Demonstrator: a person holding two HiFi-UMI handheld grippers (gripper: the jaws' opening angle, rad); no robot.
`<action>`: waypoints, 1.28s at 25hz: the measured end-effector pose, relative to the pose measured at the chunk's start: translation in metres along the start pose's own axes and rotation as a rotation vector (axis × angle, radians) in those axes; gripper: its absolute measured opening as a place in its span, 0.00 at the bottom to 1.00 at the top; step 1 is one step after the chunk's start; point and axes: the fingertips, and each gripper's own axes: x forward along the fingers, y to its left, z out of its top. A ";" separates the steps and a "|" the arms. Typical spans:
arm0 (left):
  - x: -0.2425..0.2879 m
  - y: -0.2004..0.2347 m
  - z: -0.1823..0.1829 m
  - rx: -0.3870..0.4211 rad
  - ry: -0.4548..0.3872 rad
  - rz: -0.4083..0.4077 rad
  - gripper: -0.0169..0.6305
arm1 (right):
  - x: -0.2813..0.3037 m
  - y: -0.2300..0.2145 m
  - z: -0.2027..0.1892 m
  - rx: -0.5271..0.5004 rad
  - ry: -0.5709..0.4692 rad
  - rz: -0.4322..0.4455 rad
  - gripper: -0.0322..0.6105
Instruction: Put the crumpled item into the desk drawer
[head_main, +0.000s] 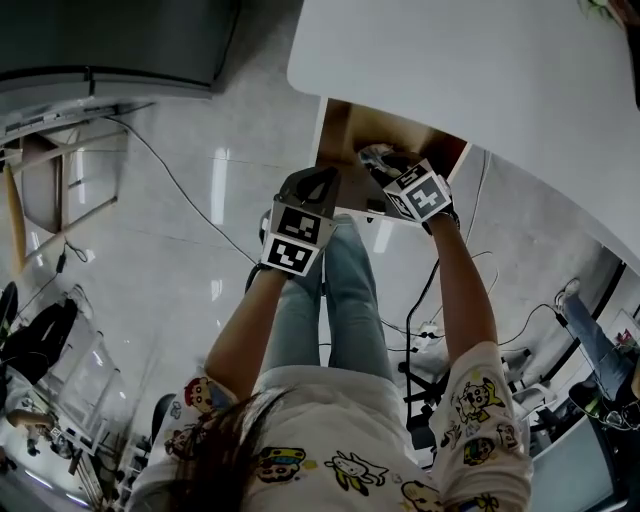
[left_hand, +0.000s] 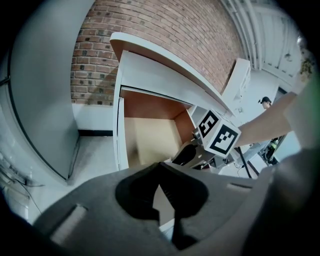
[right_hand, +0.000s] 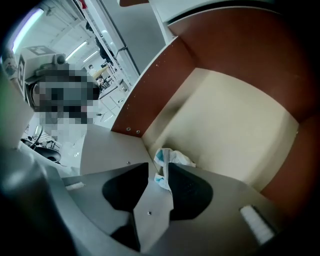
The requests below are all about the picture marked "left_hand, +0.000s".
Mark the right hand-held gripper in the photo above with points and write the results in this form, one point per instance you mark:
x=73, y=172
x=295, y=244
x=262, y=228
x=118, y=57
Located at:
x=220, y=135

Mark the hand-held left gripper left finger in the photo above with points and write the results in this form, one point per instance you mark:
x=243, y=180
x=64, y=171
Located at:
x=100, y=200

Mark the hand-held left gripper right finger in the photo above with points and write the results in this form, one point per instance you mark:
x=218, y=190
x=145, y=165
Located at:
x=212, y=195

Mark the white drawer with wooden inside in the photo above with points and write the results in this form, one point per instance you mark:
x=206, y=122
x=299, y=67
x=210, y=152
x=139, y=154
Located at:
x=150, y=137

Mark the person's right forearm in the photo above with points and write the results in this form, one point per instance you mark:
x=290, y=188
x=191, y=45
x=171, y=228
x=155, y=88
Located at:
x=265, y=122

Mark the black tripod stand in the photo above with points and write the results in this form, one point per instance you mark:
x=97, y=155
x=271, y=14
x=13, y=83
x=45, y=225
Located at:
x=246, y=162

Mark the white desk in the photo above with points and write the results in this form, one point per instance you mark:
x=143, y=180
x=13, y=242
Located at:
x=155, y=72

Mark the white shelf cabinet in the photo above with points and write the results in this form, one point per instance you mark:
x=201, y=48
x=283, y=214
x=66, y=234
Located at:
x=240, y=77

